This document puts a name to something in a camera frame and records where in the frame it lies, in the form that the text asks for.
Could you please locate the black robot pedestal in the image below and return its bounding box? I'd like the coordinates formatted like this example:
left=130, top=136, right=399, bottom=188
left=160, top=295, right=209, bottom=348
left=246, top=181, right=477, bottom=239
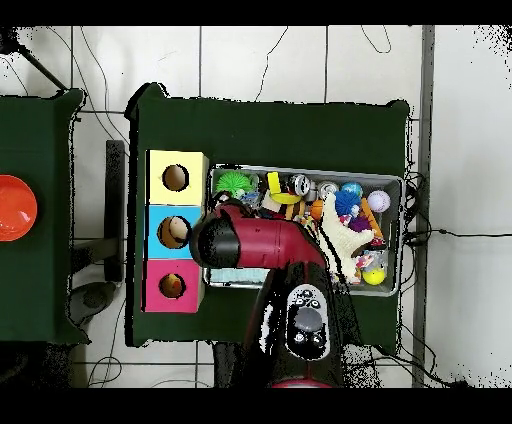
left=211, top=343, right=249, bottom=389

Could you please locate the dark green table cloth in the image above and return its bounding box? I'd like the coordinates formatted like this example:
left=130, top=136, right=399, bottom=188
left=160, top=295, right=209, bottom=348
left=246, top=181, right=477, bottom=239
left=126, top=82, right=413, bottom=348
left=0, top=87, right=85, bottom=344

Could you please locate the mint green waffle cloth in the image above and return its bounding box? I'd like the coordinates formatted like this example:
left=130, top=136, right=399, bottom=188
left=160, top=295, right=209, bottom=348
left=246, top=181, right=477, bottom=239
left=210, top=267, right=273, bottom=286

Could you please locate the black tripod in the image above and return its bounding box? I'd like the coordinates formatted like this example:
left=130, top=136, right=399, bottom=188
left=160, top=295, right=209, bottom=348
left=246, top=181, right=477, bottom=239
left=0, top=26, right=69, bottom=93

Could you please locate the wooden box with three holes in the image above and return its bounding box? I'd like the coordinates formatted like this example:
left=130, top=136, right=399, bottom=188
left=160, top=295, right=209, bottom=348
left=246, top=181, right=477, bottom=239
left=143, top=149, right=211, bottom=314

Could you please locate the yellow plush duck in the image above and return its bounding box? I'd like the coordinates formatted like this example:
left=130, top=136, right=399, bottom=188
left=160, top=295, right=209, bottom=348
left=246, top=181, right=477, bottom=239
left=162, top=275, right=185, bottom=298

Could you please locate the green spiky ball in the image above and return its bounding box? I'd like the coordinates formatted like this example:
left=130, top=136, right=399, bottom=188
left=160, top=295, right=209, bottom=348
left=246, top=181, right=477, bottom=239
left=214, top=169, right=253, bottom=198

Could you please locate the yellow ball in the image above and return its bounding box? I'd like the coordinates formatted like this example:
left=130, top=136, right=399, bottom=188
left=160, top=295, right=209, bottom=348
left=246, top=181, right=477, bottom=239
left=361, top=267, right=387, bottom=287

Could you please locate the orange plate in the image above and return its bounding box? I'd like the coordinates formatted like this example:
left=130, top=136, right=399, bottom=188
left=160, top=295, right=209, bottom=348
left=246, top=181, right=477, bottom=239
left=0, top=174, right=39, bottom=243

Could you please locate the yellow plastic block toy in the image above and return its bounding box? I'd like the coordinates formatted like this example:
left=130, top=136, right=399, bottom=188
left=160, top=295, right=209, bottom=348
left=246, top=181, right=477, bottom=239
left=266, top=170, right=303, bottom=206

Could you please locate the blue fuzzy ball with eyes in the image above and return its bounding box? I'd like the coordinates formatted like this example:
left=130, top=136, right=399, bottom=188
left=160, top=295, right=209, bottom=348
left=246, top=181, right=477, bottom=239
left=334, top=190, right=363, bottom=219

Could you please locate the cream yellow waffle cloth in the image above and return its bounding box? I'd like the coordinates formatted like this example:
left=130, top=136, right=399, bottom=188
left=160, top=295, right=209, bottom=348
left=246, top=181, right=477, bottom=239
left=318, top=193, right=375, bottom=284

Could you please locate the shallow wire mesh bin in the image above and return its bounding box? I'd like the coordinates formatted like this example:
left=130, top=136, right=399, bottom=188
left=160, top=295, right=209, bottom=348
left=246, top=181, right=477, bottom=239
left=206, top=163, right=404, bottom=297

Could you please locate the white baseball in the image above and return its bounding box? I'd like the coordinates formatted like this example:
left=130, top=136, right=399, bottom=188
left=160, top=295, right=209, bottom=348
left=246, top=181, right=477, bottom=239
left=367, top=189, right=393, bottom=213

